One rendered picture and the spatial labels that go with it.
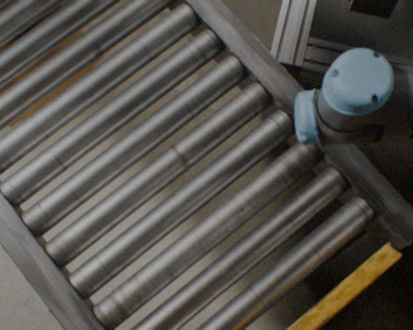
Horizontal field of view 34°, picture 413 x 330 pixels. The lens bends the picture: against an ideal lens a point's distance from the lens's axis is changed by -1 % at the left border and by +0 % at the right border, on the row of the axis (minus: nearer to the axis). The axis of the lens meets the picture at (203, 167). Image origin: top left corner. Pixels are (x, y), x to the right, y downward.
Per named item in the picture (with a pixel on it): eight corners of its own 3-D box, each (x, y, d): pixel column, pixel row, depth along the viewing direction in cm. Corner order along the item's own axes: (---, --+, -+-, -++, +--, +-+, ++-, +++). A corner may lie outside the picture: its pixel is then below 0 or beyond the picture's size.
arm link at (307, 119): (303, 136, 88) (296, 153, 97) (388, 133, 88) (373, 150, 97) (299, 79, 90) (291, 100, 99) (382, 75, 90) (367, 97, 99)
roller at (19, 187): (228, 51, 123) (228, 39, 118) (14, 214, 116) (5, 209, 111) (210, 32, 124) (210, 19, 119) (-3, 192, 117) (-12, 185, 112)
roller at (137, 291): (328, 161, 117) (327, 146, 112) (109, 340, 109) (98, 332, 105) (308, 142, 119) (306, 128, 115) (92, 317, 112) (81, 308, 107)
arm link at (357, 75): (427, 48, 79) (402, 82, 90) (330, 40, 80) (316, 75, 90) (425, 113, 77) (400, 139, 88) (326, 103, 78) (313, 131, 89)
